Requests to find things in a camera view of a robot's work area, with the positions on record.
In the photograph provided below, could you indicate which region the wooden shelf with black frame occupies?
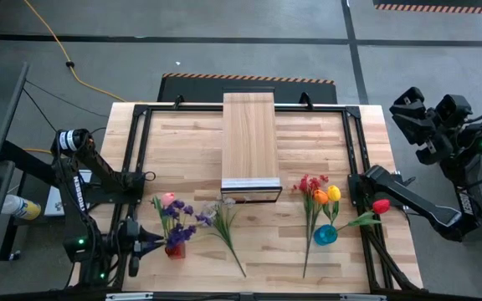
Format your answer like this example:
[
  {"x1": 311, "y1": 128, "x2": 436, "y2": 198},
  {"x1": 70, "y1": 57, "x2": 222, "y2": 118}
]
[{"x1": 219, "y1": 90, "x2": 283, "y2": 205}]

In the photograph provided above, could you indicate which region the yellow extension cable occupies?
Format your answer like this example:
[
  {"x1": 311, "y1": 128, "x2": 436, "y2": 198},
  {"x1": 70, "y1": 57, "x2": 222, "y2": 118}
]
[{"x1": 22, "y1": 0, "x2": 127, "y2": 156}]

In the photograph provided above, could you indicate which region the red artificial tulip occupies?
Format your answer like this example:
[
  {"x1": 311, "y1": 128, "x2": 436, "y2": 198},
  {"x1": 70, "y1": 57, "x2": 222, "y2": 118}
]
[{"x1": 332, "y1": 198, "x2": 392, "y2": 233}]

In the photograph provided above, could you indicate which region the white printed sign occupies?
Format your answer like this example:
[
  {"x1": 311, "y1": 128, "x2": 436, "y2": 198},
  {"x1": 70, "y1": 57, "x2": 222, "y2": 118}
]
[{"x1": 43, "y1": 169, "x2": 94, "y2": 217}]

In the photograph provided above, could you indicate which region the red blossom flower sprig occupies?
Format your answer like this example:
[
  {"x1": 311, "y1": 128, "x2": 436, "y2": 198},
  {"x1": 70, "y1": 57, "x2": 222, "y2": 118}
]
[{"x1": 293, "y1": 174, "x2": 331, "y2": 279}]

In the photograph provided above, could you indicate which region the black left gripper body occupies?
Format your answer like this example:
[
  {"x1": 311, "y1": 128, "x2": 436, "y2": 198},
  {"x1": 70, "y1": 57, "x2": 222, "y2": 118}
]
[{"x1": 117, "y1": 219, "x2": 142, "y2": 278}]

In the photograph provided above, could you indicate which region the black mat with hazard stripe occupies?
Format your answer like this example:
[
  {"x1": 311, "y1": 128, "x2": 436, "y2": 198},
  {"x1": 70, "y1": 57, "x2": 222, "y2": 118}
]
[
  {"x1": 156, "y1": 73, "x2": 338, "y2": 105},
  {"x1": 372, "y1": 0, "x2": 482, "y2": 16}
]

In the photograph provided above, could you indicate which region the red glass vase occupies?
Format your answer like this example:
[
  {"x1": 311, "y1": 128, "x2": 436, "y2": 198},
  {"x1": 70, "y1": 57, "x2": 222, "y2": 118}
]
[{"x1": 164, "y1": 243, "x2": 187, "y2": 260}]

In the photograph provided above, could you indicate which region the black metal table frame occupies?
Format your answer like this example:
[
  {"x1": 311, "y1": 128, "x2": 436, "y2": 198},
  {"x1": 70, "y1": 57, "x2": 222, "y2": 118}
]
[{"x1": 69, "y1": 103, "x2": 424, "y2": 293}]

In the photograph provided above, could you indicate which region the pink artificial tulip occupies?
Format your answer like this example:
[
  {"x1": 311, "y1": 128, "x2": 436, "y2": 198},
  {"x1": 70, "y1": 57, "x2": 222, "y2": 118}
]
[{"x1": 151, "y1": 191, "x2": 177, "y2": 250}]

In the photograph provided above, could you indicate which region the silver metal bracket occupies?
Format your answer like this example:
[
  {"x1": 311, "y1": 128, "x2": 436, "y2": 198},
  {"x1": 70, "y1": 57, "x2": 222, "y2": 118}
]
[
  {"x1": 105, "y1": 292, "x2": 154, "y2": 301},
  {"x1": 339, "y1": 293, "x2": 387, "y2": 301}
]

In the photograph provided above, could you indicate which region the black floor cable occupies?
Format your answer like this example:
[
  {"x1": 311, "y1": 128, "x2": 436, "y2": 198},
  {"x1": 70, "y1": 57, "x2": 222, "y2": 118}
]
[
  {"x1": 25, "y1": 79, "x2": 109, "y2": 119},
  {"x1": 22, "y1": 87, "x2": 108, "y2": 139}
]

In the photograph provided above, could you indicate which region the white and yellow bottle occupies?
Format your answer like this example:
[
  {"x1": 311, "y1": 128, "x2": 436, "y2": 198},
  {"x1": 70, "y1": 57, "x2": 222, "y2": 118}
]
[{"x1": 1, "y1": 194, "x2": 42, "y2": 222}]

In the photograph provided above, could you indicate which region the orange artificial tulip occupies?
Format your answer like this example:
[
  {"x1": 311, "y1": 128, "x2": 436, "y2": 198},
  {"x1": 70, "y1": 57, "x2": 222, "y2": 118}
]
[{"x1": 312, "y1": 189, "x2": 333, "y2": 229}]

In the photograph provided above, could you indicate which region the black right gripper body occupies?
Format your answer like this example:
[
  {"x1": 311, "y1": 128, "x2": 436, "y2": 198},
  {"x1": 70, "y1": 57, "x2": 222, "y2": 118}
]
[{"x1": 390, "y1": 86, "x2": 473, "y2": 165}]

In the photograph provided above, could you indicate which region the blue glass vase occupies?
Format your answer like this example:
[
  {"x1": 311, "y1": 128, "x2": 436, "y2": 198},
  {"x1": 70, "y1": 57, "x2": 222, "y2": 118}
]
[{"x1": 313, "y1": 224, "x2": 339, "y2": 247}]

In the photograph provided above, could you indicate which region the white artificial flower sprig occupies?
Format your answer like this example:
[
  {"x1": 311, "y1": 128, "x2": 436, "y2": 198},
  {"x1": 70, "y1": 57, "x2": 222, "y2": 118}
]
[{"x1": 202, "y1": 196, "x2": 249, "y2": 279}]

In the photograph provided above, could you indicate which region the yellow artificial tulip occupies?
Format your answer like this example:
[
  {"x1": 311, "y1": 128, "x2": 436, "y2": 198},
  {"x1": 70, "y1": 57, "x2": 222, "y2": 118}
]
[{"x1": 324, "y1": 185, "x2": 342, "y2": 229}]

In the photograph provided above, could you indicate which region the purple artificial flower sprig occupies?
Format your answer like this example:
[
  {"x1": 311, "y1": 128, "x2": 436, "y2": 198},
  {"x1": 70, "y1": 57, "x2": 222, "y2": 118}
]
[{"x1": 159, "y1": 199, "x2": 215, "y2": 252}]

